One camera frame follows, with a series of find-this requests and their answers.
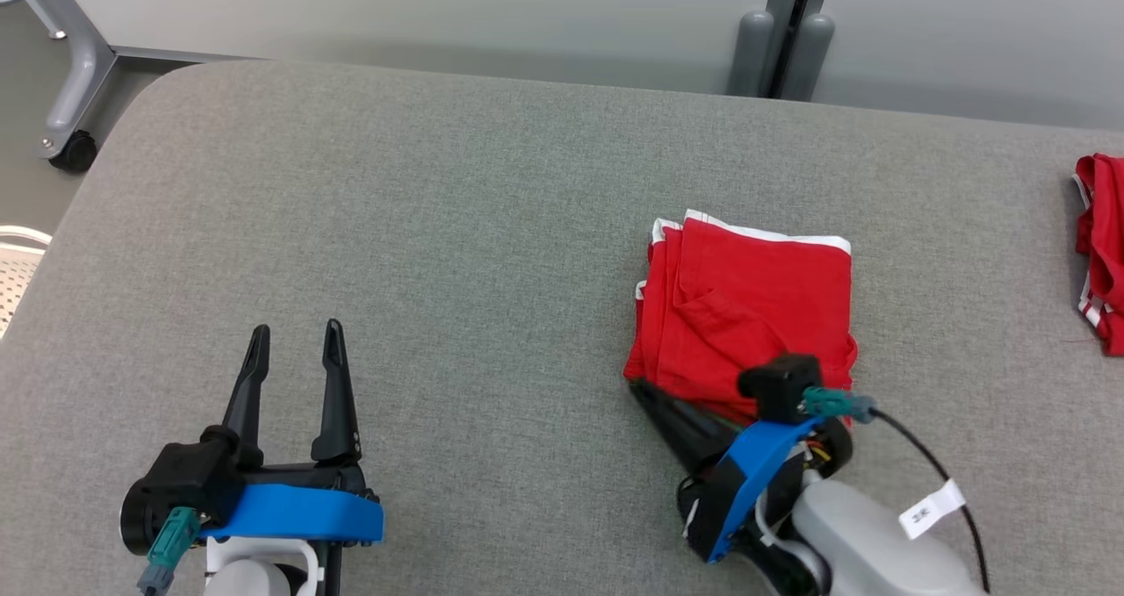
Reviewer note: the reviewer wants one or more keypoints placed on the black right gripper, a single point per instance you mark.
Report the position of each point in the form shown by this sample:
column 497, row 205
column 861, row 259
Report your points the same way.
column 702, row 508

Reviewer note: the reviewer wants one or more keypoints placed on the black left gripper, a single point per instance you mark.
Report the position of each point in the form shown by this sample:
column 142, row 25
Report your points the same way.
column 140, row 517

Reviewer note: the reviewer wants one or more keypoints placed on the red shorts with white hem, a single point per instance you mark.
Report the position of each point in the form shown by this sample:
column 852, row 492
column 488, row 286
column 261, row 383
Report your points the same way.
column 746, row 298

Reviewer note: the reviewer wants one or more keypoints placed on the red white number 23 shirt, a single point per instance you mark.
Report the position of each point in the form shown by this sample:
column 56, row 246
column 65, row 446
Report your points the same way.
column 1108, row 245

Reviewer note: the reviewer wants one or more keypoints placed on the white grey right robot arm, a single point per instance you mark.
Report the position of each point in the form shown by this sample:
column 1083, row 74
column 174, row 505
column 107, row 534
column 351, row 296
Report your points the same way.
column 861, row 543

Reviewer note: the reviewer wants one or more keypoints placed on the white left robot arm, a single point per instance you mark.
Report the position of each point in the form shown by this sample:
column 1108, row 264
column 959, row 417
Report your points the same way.
column 255, row 578

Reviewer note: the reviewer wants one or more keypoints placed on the white perforated laundry basket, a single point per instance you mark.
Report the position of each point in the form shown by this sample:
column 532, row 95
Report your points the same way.
column 18, row 280

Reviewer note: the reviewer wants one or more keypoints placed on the black caster wheel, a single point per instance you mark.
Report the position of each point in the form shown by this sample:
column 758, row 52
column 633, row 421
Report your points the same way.
column 75, row 151

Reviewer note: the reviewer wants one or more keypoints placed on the blue right camera bracket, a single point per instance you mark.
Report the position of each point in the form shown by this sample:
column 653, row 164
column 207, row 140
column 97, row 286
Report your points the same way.
column 746, row 473

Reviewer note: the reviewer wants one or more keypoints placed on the blue camera bracket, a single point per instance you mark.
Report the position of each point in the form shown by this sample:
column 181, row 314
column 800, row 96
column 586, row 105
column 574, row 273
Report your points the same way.
column 746, row 473
column 290, row 513

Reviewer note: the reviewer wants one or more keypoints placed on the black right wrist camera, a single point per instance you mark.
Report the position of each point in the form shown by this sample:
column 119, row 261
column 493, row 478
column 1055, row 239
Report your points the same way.
column 781, row 385

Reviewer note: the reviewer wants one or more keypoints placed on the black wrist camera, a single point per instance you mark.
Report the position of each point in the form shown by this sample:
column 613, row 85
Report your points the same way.
column 781, row 385
column 198, row 477

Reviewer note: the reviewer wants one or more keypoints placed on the blue left camera bracket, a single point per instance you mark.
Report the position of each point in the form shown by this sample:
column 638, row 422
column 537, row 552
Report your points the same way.
column 290, row 513

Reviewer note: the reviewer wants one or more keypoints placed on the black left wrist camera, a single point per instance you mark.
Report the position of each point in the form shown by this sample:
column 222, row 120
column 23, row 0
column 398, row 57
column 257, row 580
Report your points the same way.
column 198, row 477

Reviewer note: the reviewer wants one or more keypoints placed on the grey double partition post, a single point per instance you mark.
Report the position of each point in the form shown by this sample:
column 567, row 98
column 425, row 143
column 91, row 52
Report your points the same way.
column 757, row 43

